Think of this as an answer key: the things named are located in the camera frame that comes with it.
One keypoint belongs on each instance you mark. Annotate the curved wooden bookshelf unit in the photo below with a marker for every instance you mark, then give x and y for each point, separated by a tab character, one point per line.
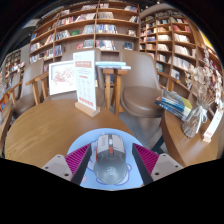
173	40

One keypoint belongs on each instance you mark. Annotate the grey computer mouse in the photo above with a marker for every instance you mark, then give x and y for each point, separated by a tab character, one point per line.
110	160

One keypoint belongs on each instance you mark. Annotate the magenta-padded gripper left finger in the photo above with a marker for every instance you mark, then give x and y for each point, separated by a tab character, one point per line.
77	160

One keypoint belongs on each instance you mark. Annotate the small distant bookshelf unit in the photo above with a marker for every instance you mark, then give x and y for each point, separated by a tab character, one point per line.
13	66

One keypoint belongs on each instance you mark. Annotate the dried flower bouquet with ribbon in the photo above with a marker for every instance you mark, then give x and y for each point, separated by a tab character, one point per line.
198	113

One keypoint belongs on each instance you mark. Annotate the white sign on wooden base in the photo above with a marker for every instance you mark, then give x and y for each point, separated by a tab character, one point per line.
85	80

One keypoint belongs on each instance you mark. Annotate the small white card sign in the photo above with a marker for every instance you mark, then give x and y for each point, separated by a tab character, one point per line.
212	125

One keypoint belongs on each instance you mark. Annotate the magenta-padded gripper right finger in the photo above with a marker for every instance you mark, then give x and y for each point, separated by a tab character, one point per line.
146	159

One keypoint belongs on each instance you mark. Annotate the white framed floral picture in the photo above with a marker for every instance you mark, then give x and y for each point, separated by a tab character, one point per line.
61	78

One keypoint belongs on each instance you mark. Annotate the stack of colourful books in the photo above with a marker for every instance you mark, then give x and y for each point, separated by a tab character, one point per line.
175	105

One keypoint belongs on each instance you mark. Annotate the round wooden side table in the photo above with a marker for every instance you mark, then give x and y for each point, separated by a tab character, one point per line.
180	146
5	130

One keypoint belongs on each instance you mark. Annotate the round light blue mouse pad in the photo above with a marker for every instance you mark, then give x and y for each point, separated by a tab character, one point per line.
80	140

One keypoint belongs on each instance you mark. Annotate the light blue books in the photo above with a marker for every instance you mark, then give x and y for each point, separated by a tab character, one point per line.
111	65

